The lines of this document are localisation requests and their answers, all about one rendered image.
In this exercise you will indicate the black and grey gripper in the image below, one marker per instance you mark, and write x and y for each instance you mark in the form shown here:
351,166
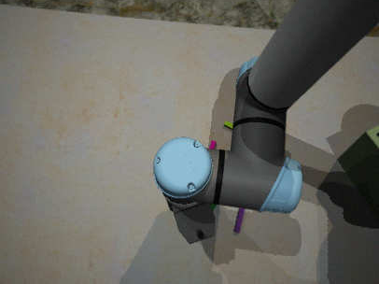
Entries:
195,221

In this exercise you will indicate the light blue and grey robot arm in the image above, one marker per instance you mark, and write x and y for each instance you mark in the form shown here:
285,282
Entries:
254,174

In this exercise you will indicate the purple rod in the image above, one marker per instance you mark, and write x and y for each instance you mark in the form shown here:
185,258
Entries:
239,220

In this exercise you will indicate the lime green rectangular bar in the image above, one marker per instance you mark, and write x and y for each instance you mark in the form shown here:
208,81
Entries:
228,124

